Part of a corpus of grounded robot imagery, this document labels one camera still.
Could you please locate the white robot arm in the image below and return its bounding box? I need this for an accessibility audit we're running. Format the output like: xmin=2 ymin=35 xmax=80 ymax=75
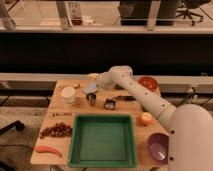
xmin=89 ymin=66 xmax=213 ymax=171

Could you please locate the red bowl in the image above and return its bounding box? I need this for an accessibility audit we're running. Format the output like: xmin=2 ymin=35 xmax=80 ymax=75
xmin=138 ymin=76 xmax=158 ymax=92

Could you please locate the purple bowl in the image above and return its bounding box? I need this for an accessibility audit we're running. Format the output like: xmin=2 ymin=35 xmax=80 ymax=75
xmin=146 ymin=133 xmax=169 ymax=165

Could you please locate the small metal cup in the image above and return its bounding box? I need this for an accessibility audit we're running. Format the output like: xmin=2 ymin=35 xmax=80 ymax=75
xmin=86 ymin=93 xmax=96 ymax=106

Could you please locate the dark brown rectangular block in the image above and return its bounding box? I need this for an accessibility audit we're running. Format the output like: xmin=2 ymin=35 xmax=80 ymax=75
xmin=115 ymin=84 xmax=124 ymax=90

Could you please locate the white paper cup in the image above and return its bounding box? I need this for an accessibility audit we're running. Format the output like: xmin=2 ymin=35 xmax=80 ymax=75
xmin=61 ymin=86 xmax=75 ymax=103

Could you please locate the small black square box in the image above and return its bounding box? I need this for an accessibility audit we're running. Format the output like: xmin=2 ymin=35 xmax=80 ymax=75
xmin=104 ymin=99 xmax=116 ymax=110

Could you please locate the metal spoon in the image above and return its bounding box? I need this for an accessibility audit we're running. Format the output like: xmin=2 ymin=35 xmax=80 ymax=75
xmin=50 ymin=113 xmax=76 ymax=117

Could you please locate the red jar in background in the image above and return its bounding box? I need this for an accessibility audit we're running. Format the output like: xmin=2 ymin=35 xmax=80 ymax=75
xmin=69 ymin=1 xmax=83 ymax=25

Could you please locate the bunch of red grapes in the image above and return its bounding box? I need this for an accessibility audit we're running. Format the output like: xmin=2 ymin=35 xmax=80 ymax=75
xmin=39 ymin=122 xmax=72 ymax=139

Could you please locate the green plastic tray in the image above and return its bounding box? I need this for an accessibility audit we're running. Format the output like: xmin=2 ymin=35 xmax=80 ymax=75
xmin=67 ymin=114 xmax=137 ymax=168

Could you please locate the orange apple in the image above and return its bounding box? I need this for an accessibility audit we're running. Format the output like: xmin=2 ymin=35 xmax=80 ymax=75
xmin=140 ymin=112 xmax=153 ymax=126

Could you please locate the orange carrot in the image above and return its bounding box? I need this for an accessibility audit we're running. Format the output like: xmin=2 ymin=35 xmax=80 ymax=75
xmin=34 ymin=146 xmax=62 ymax=158

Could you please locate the black office chair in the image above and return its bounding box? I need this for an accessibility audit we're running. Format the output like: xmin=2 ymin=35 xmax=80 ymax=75
xmin=176 ymin=0 xmax=211 ymax=26

